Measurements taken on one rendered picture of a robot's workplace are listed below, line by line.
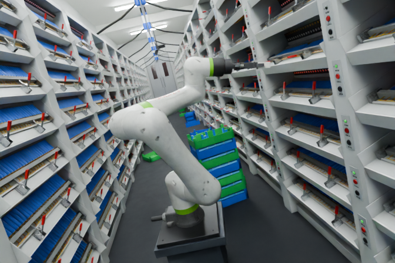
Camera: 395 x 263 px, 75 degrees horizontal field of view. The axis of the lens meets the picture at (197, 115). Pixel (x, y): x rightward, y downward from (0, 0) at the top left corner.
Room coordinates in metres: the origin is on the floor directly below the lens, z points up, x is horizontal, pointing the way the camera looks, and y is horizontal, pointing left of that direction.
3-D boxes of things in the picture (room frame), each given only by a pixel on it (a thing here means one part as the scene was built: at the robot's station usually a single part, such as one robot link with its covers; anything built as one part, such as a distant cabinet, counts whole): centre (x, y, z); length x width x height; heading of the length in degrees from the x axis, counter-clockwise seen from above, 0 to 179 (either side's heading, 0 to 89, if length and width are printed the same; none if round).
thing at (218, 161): (1.88, -0.05, 0.36); 0.30 x 0.20 x 0.08; 104
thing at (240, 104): (2.25, -0.45, 0.87); 0.20 x 0.09 x 1.74; 95
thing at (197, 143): (1.88, -0.05, 0.52); 0.30 x 0.20 x 0.08; 104
